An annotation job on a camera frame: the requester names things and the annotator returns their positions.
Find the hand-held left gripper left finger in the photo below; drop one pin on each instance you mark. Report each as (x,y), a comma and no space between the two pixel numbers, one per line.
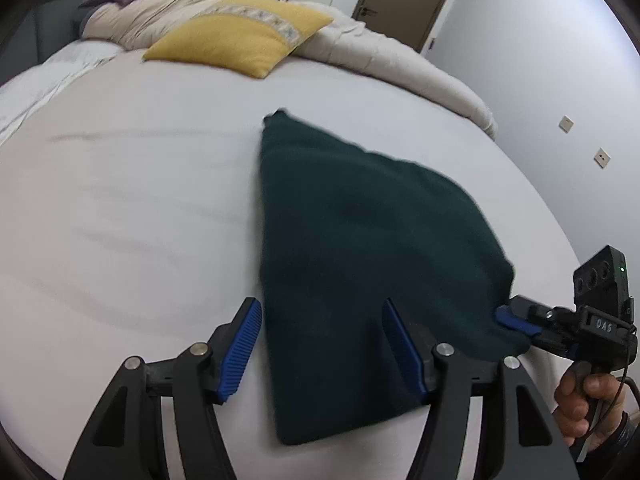
(242,345)

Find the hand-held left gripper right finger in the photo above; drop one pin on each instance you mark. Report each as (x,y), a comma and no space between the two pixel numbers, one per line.
(400,345)

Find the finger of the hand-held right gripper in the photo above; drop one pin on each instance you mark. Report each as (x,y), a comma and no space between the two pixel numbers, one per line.
(512,319)

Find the dark green knitted garment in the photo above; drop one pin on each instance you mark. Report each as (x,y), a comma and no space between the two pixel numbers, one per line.
(350,235)

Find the person's right forearm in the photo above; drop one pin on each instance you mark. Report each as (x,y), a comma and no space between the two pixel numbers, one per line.
(622,442)

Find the person's right hand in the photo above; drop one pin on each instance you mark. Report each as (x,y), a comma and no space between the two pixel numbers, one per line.
(575,402)

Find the white bed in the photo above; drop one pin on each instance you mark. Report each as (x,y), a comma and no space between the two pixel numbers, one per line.
(125,185)

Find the beige duvet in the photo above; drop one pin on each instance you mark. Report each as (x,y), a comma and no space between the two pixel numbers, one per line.
(400,60)

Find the yellow pillow with patterned band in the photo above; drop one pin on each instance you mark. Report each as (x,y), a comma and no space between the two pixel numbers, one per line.
(215,45)

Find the brown door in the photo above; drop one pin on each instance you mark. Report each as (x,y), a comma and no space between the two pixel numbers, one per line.
(400,0)

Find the grey padded headboard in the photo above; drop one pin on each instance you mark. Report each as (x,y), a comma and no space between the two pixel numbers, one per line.
(55,25)

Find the beige wall socket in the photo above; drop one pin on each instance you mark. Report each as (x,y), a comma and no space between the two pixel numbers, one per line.
(566,123)
(602,158)

